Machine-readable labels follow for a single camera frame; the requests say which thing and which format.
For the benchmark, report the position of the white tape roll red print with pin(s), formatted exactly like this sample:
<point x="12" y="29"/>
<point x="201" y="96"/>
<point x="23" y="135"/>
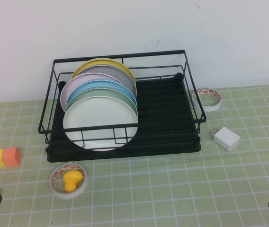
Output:
<point x="210" y="108"/>

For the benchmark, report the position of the white plate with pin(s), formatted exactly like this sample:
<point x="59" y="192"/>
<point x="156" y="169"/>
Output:
<point x="96" y="116"/>

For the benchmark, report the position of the green checkered tablecloth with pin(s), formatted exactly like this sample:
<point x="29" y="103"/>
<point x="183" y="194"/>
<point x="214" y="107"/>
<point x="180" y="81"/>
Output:
<point x="196" y="184"/>

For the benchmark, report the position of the blue plate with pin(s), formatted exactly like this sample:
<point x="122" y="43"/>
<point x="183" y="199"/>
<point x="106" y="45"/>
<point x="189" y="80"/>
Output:
<point x="96" y="85"/>

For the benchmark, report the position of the yellow plate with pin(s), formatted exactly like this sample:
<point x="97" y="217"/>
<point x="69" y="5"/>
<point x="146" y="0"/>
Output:
<point x="96" y="62"/>

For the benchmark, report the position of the wide translucent tape roll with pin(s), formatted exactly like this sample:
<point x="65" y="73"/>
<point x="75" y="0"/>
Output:
<point x="65" y="195"/>

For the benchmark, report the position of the grey plate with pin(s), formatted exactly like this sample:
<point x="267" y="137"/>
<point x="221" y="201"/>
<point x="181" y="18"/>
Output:
<point x="118" y="74"/>

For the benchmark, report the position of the green plate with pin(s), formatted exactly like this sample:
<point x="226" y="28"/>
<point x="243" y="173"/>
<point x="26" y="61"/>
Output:
<point x="96" y="94"/>

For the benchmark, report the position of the pink plate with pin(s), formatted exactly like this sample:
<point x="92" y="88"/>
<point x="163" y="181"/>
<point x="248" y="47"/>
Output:
<point x="70" y="91"/>

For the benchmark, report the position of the orange wooden block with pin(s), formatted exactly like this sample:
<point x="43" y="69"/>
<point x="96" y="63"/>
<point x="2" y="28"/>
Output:
<point x="12" y="157"/>

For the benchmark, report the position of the yellow plastic toy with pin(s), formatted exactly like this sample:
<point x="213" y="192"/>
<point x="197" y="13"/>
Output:
<point x="70" y="179"/>

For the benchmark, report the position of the white USB wall charger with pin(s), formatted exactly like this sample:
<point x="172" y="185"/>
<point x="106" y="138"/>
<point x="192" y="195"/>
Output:
<point x="228" y="138"/>

